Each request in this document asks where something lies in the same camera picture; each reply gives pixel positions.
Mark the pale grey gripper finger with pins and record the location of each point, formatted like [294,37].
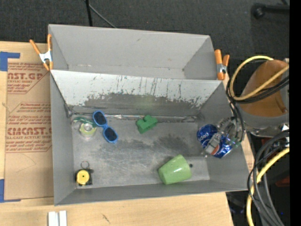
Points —
[212,144]

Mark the crushed blue drink can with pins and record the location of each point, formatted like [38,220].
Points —
[205,133]

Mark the green plastic cup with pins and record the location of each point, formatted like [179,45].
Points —
[175,171]

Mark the green toy block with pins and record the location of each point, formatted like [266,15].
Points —
[145,124]

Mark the grey metal bin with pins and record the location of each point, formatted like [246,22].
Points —
[141,149]

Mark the blue sunglasses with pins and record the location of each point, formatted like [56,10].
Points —
[109,133]

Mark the clear tape roll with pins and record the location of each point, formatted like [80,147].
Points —
[87,129]

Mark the yellow and black tape measure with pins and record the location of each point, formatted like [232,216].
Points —
[82,177]

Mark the brown cardboard board red print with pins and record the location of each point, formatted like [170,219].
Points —
[28,116]

